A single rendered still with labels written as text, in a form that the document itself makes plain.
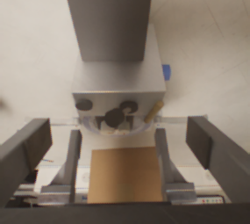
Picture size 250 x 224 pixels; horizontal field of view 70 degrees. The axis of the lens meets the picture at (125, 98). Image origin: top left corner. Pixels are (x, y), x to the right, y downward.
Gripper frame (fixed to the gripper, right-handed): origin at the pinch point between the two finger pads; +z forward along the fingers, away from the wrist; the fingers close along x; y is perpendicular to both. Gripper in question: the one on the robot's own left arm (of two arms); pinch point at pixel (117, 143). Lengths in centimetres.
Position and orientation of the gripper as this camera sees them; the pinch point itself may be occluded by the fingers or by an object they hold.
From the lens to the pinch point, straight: 29.0
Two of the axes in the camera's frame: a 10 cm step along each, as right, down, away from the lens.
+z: -0.2, -8.2, 5.7
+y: 0.1, -5.7, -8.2
